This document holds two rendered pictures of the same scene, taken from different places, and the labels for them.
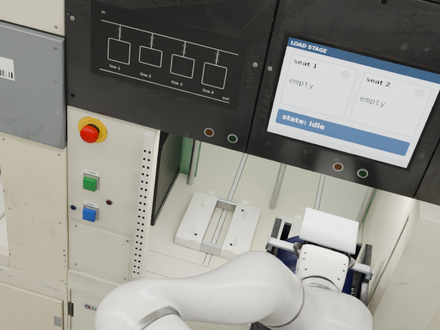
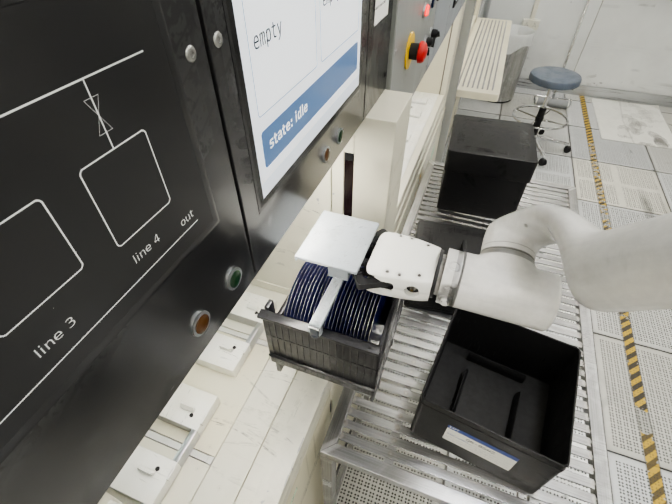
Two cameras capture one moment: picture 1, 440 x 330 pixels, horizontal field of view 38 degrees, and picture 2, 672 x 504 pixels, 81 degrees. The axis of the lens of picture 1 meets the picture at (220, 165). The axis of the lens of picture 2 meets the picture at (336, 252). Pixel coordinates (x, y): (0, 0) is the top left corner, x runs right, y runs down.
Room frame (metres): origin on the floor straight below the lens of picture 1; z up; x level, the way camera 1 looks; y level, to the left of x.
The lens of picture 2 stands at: (0.92, 0.19, 1.68)
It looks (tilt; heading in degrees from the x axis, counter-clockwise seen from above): 44 degrees down; 283
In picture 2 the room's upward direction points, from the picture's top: straight up
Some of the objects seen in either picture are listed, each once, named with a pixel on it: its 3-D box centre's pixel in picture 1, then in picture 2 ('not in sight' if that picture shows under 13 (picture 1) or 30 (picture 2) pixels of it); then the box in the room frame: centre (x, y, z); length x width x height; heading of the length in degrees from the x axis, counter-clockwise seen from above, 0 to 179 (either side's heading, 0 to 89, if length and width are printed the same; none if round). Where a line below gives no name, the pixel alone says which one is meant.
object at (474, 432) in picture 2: not in sight; (493, 391); (0.67, -0.29, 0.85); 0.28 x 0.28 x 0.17; 74
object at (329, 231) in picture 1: (311, 279); (341, 302); (1.01, -0.26, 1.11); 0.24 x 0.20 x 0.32; 82
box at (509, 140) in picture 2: not in sight; (483, 167); (0.66, -1.17, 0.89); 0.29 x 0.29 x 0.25; 86
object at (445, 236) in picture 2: not in sight; (459, 264); (0.73, -0.70, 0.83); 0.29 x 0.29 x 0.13; 89
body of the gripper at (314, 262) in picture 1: (320, 273); (407, 266); (0.90, -0.24, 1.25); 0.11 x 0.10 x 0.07; 172
